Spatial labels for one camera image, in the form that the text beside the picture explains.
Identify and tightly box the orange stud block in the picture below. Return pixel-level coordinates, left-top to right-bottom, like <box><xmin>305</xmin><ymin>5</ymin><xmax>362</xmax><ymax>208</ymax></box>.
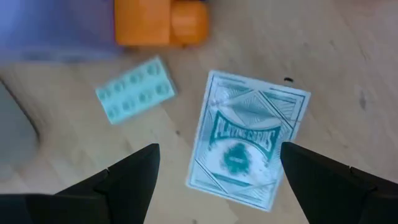
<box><xmin>113</xmin><ymin>0</ymin><xmax>209</xmax><ymax>48</ymax></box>

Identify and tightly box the teal playing card box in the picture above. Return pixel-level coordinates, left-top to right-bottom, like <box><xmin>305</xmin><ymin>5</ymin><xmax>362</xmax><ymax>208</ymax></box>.
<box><xmin>185</xmin><ymin>69</ymin><xmax>312</xmax><ymax>213</ymax></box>

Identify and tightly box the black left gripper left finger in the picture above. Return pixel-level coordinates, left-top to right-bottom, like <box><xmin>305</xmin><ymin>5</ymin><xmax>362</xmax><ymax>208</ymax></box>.
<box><xmin>0</xmin><ymin>142</ymin><xmax>161</xmax><ymax>224</ymax></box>

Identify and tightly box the mint flat studded brick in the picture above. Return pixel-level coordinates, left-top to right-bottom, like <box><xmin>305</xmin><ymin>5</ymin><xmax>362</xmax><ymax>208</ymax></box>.
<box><xmin>95</xmin><ymin>55</ymin><xmax>178</xmax><ymax>126</ymax></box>

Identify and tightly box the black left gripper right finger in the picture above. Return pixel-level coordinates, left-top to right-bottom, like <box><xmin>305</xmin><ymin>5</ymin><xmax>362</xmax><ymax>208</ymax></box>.
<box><xmin>280</xmin><ymin>141</ymin><xmax>398</xmax><ymax>224</ymax></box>

